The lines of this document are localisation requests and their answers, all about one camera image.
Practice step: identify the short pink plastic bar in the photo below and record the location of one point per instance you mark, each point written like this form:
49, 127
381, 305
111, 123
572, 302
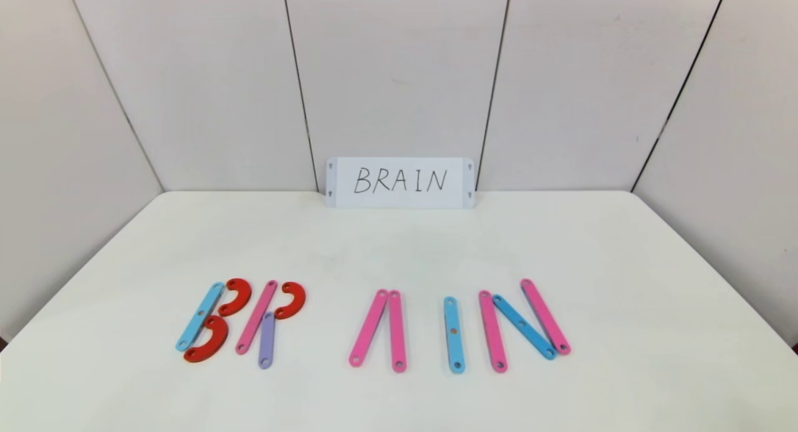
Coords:
546, 316

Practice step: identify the large red plastic arc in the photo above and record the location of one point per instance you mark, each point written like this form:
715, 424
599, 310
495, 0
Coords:
218, 341
243, 297

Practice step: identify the long blue plastic bar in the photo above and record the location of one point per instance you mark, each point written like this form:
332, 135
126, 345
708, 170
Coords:
199, 316

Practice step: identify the white BRAIN sign card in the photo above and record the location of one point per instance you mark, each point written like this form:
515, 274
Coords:
374, 198

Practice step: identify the long pink plastic bar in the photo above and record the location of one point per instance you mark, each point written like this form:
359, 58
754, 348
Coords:
257, 316
369, 327
397, 330
492, 331

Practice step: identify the blue bar with orange underside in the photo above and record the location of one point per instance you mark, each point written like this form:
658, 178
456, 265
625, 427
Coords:
454, 348

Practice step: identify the medium blue plastic bar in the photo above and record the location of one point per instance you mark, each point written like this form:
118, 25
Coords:
524, 327

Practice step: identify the short purple plastic bar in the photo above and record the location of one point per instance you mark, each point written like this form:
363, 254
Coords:
267, 341

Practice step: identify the small red plastic arc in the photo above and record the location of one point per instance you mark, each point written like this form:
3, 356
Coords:
297, 300

